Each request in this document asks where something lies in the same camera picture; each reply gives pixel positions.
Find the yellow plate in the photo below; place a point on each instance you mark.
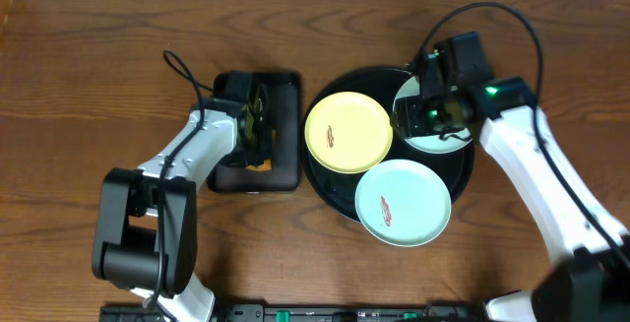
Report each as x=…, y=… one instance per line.
x=348, y=132

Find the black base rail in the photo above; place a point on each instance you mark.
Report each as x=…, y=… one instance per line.
x=260, y=313

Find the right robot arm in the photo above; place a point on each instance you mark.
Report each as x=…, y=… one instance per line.
x=587, y=246

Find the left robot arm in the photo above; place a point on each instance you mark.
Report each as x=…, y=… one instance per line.
x=146, y=238

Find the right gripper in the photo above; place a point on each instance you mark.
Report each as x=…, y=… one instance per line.
x=409, y=116

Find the black rectangular tray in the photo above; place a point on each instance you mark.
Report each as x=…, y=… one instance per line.
x=284, y=116

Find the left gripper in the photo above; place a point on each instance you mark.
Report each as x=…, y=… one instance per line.
x=261, y=128

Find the orange green sponge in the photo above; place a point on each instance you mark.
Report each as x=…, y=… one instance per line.
x=260, y=166

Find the light green front plate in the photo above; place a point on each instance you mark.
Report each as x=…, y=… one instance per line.
x=403, y=203

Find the light green plate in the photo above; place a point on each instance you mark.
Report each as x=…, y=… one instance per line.
x=433, y=144
x=403, y=203

